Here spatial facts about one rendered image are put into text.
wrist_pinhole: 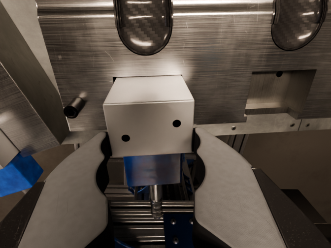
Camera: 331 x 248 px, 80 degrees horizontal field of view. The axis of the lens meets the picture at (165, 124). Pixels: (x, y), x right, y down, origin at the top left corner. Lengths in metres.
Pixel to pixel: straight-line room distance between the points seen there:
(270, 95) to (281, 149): 1.35
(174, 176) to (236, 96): 0.08
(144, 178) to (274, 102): 0.15
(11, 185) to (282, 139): 1.44
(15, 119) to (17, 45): 0.07
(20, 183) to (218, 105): 0.22
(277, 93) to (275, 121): 0.10
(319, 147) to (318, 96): 1.52
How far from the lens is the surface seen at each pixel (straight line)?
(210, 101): 0.17
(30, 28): 0.27
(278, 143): 1.52
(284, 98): 0.23
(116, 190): 1.19
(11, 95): 0.24
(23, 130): 0.25
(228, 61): 0.17
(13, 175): 0.27
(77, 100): 0.17
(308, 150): 1.69
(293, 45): 0.19
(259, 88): 0.21
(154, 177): 0.16
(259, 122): 0.31
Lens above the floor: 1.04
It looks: 61 degrees down
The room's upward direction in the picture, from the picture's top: 171 degrees clockwise
